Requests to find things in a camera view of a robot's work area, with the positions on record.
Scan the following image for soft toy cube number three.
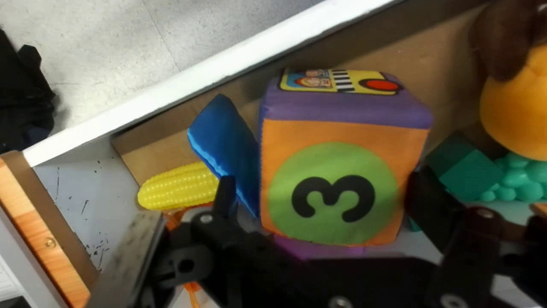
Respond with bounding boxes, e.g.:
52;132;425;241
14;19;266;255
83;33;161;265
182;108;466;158
257;67;435;262

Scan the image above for yellow toy corn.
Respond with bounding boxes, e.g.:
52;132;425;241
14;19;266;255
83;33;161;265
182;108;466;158
136;161;221;212

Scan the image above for blue fabric toy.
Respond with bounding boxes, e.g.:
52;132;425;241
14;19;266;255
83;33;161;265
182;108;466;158
187;93;264;221

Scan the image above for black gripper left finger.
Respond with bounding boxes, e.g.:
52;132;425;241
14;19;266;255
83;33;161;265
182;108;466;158
136;175;271;308

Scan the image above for yellow plush toy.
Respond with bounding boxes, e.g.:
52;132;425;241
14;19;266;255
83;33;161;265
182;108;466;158
469;0;547;163

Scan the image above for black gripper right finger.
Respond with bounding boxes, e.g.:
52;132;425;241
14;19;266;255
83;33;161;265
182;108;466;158
406;166;547;308

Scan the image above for wooden toy kitchen counter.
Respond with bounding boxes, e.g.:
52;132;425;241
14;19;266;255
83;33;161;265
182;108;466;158
0;149;100;308

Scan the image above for black floor object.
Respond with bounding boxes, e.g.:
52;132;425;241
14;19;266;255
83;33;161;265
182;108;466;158
0;27;59;152

